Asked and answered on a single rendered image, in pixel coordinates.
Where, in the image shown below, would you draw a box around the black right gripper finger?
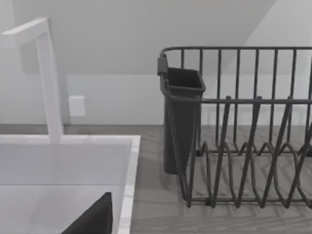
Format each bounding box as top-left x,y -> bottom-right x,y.
60,192 -> 113,234

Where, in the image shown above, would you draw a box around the white sink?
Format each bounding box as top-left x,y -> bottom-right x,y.
0,135 -> 141,234

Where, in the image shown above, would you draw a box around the dark grey cutlery holder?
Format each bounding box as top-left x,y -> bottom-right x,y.
162,67 -> 206,175

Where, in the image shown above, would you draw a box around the tall white tap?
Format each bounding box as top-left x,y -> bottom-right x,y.
1,17 -> 65,145

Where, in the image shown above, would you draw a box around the white wall socket plate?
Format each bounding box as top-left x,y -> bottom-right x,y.
68,96 -> 86,117

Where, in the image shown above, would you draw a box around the dark grey wire dish rack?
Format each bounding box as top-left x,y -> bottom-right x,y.
157,46 -> 312,209

